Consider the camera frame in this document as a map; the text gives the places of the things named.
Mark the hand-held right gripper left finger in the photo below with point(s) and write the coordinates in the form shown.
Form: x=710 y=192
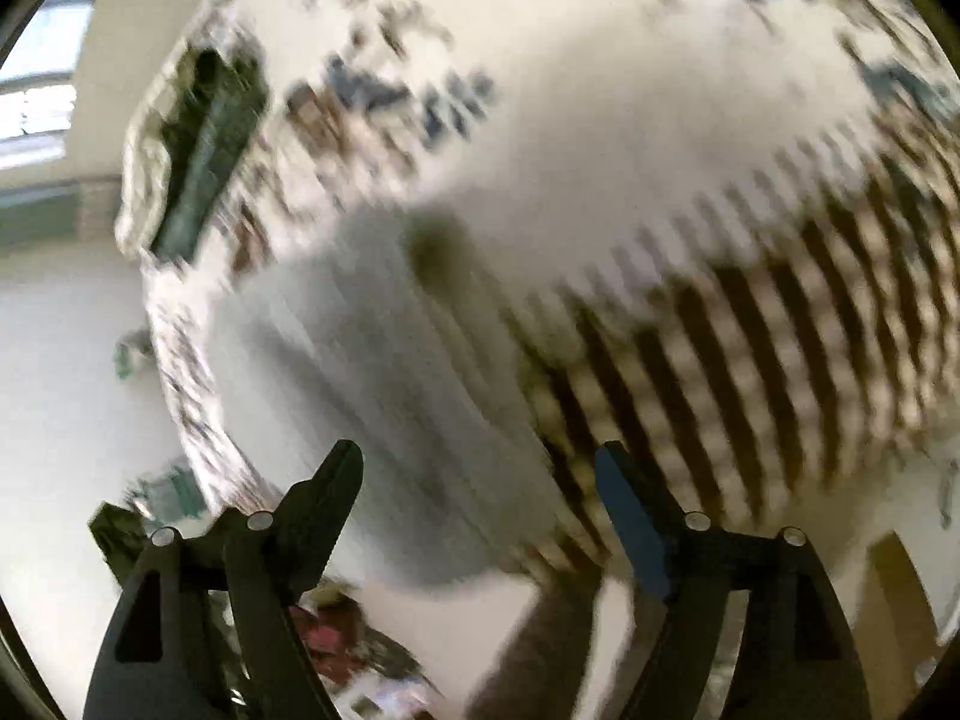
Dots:
x=330 y=499

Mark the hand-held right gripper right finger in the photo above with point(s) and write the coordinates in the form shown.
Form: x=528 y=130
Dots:
x=634 y=521

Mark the grey fleece pants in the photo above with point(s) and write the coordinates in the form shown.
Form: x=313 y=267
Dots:
x=390 y=390

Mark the dark green folded pants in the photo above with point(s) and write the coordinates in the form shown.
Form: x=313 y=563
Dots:
x=210 y=150

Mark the teal shelf cart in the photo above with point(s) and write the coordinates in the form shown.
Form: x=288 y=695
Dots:
x=169 y=491

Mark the white folded garment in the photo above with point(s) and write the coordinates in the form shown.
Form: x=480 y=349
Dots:
x=139 y=172

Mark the bed with floral cover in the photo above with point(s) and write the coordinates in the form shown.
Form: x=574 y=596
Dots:
x=637 y=127

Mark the barred window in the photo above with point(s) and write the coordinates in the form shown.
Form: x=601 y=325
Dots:
x=41 y=75

